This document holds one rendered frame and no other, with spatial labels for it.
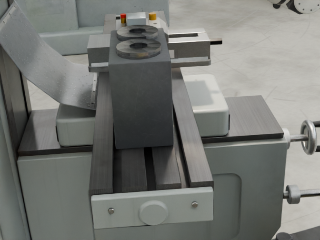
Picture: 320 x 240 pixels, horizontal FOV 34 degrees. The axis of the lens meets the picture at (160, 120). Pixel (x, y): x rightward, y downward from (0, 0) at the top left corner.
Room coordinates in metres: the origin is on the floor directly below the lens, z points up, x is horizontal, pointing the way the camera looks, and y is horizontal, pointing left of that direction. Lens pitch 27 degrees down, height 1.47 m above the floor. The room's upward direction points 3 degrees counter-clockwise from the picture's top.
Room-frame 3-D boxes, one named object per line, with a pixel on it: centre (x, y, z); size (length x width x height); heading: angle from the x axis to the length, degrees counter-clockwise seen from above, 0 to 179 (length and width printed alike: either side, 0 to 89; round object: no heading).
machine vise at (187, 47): (1.44, 0.02, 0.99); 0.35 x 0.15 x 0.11; 92
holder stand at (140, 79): (1.03, 0.04, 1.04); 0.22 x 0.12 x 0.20; 2
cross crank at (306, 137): (1.47, -0.44, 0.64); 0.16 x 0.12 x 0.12; 93
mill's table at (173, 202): (1.38, 0.05, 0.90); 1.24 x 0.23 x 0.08; 3
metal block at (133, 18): (1.44, 0.05, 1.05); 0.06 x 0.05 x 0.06; 2
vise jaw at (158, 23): (1.44, 0.00, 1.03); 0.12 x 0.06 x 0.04; 2
